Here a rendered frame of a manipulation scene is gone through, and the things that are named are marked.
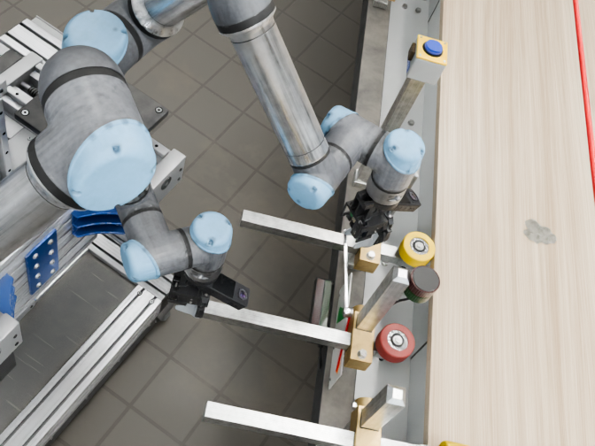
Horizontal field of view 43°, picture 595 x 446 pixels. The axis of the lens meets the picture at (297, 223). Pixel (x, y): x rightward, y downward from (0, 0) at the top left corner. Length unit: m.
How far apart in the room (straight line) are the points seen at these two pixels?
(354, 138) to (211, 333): 1.31
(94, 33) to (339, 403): 0.96
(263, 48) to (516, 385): 0.94
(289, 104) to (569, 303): 0.94
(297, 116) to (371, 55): 1.19
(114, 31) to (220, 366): 1.34
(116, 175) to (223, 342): 1.61
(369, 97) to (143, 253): 1.15
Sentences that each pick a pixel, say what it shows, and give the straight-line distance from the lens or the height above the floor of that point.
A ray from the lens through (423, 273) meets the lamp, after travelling 1.49.
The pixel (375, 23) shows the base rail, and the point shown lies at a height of 0.70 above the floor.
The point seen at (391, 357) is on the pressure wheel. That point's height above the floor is 0.90.
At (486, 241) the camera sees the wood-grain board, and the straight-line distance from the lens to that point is 1.87.
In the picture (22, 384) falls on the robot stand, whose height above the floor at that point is 0.21.
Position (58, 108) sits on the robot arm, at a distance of 1.00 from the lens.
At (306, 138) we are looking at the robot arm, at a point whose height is 1.36.
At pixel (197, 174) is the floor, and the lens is 2.83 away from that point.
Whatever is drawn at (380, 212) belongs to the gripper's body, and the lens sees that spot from 1.52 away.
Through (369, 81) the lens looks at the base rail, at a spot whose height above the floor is 0.70.
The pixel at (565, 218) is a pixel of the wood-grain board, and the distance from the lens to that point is 2.03.
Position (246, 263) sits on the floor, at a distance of 2.67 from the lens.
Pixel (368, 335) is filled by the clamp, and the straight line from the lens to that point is 1.66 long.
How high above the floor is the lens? 2.31
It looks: 56 degrees down
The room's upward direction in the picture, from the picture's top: 24 degrees clockwise
